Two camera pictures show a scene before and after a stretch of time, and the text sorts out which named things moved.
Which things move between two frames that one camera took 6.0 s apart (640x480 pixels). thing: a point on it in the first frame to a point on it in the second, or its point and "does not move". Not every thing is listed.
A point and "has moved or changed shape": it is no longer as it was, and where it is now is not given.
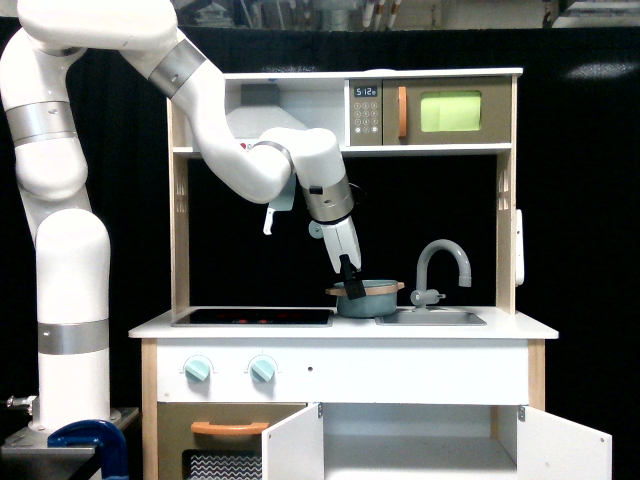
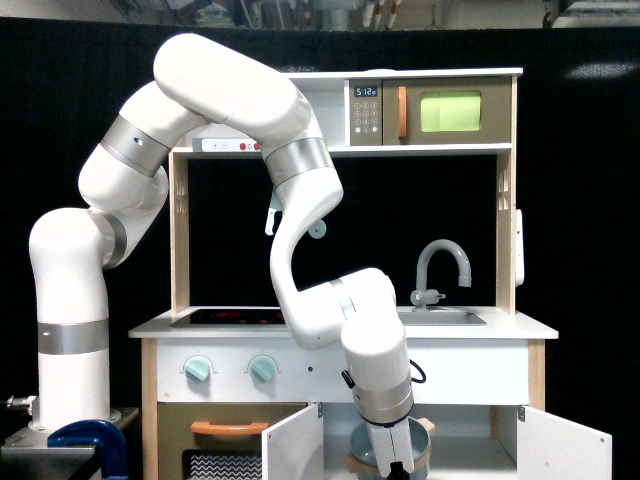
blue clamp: [105, 437] does not move
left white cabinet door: [293, 449] does not move
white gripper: [343, 248] to [392, 444]
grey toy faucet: [421, 297] does not move
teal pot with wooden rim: [380, 298] has moved or changed shape
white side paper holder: [519, 263] does not move
